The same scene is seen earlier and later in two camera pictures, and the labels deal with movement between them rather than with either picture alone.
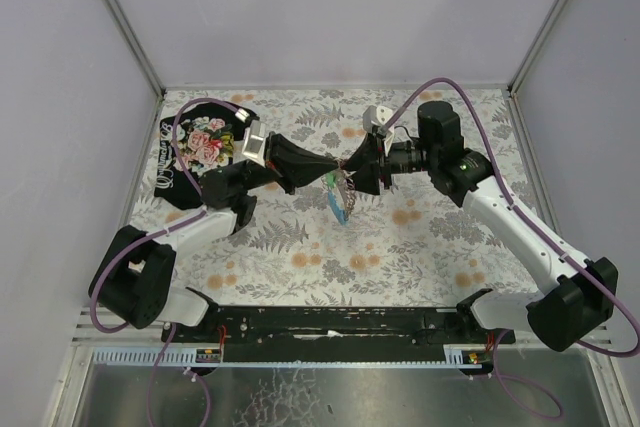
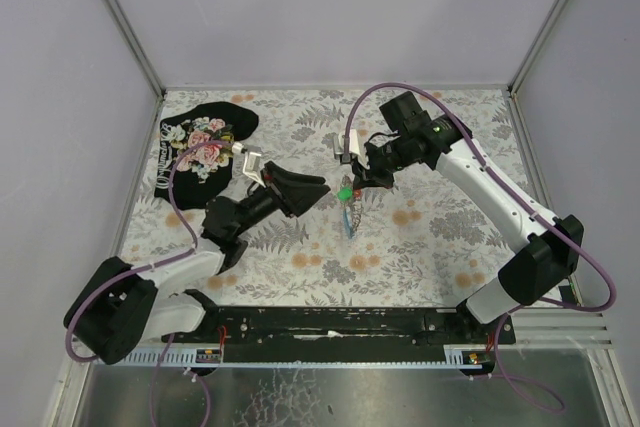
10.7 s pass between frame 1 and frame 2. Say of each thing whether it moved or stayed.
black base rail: stayed
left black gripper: moved
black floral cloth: stayed
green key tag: moved
